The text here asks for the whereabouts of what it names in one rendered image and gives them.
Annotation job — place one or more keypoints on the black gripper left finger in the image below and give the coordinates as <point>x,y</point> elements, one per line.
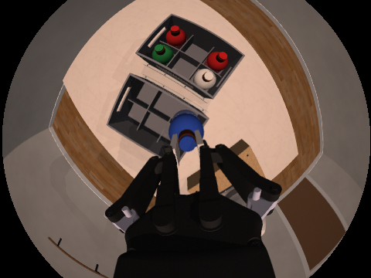
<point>133,204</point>

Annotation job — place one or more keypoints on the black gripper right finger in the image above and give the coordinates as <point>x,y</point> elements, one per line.
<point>260,194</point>

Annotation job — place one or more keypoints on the beige bottle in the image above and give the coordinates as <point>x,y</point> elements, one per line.
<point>205,78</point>

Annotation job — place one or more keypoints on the dark grey divided crate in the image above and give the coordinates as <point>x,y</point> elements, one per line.
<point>199,44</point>
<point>145,128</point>

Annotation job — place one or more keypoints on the dark red bottle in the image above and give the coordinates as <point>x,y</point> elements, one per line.
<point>217,62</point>
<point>176,37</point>

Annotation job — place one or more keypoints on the green bottle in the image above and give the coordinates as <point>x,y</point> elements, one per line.
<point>162,54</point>

